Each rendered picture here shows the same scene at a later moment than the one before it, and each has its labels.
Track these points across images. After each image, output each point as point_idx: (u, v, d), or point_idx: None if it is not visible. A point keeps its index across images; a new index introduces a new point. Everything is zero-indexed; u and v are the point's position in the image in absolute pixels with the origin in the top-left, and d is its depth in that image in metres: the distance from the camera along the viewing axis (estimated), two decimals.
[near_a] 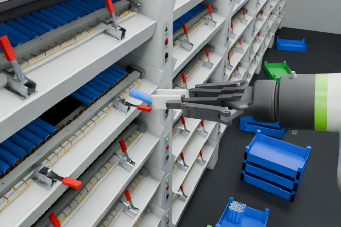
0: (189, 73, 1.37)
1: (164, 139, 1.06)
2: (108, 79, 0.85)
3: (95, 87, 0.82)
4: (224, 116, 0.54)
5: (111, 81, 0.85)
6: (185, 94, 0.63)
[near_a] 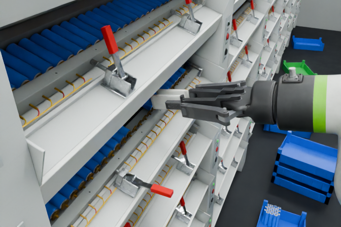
0: (229, 72, 1.31)
1: (215, 140, 1.01)
2: (169, 77, 0.79)
3: None
4: None
5: (172, 79, 0.79)
6: None
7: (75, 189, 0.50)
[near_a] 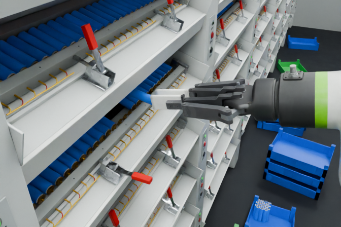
0: (219, 70, 1.35)
1: (203, 135, 1.05)
2: (156, 74, 0.83)
3: (143, 81, 0.80)
4: None
5: (159, 75, 0.83)
6: None
7: (61, 176, 0.54)
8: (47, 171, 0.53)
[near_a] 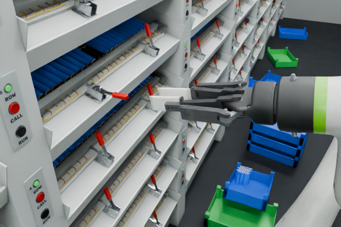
0: (201, 42, 1.49)
1: None
2: (133, 28, 0.98)
3: (122, 33, 0.95)
4: (224, 118, 0.54)
5: (136, 29, 0.98)
6: (186, 93, 0.64)
7: None
8: (39, 84, 0.68)
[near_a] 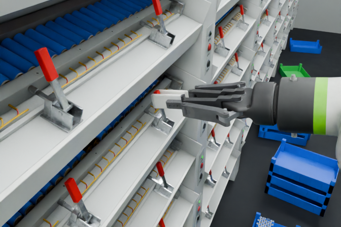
0: (218, 80, 1.25)
1: (200, 156, 0.94)
2: None
3: None
4: (222, 117, 0.54)
5: None
6: (184, 95, 0.63)
7: (10, 226, 0.44)
8: None
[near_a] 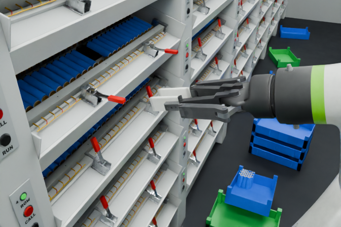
0: (203, 41, 1.44)
1: None
2: (136, 29, 0.93)
3: (125, 34, 0.89)
4: (221, 113, 0.53)
5: (139, 31, 0.92)
6: (186, 92, 0.64)
7: None
8: (35, 90, 0.62)
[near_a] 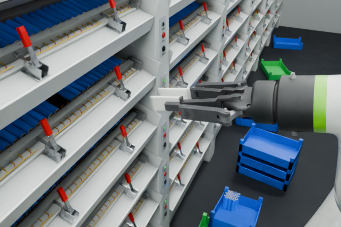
0: (185, 68, 1.45)
1: (162, 127, 1.14)
2: (105, 67, 0.93)
3: (93, 74, 0.90)
4: (223, 117, 0.53)
5: (108, 69, 0.93)
6: (186, 92, 0.64)
7: (2, 151, 0.64)
8: None
